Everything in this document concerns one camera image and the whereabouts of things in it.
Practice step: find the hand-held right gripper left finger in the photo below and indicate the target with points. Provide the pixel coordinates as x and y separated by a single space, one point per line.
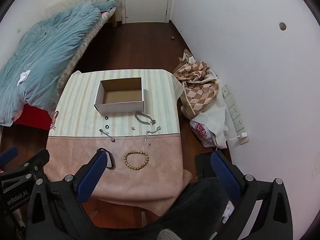
91 177

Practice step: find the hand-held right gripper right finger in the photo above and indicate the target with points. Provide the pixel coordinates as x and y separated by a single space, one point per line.
225 177

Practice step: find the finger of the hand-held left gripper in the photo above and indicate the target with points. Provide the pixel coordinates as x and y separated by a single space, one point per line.
37 161
8 155

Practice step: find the white cardboard box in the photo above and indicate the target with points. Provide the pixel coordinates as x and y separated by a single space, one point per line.
120 98

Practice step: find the dark fuzzy clothing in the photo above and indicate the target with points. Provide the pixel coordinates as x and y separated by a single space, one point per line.
195 205

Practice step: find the red cloth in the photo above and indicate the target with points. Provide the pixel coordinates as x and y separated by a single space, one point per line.
32 117

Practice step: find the white charger plug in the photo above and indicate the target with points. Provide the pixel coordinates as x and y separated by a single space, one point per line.
243 135

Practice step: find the red printed plastic bag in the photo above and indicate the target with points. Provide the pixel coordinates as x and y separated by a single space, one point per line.
201 130

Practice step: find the white table leg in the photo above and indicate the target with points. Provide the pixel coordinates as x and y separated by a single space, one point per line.
143 218

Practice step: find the white power strip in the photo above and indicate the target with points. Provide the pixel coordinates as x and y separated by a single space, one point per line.
233 110

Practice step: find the striped fabric storage box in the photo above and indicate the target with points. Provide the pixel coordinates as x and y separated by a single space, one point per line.
82 97

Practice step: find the white paper scrap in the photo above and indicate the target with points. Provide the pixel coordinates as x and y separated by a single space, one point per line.
24 76

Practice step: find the grey fuzzy cloth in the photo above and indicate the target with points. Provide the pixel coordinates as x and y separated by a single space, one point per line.
168 235

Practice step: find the brown checked blanket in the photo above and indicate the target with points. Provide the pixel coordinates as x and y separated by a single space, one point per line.
197 87

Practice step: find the light blue duvet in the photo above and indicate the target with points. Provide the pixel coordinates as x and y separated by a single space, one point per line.
50 55

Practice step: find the bed with patterned sheet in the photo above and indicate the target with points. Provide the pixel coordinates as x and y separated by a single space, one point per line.
75 57

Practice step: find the white door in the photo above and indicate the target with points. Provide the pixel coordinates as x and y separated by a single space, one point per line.
147 0

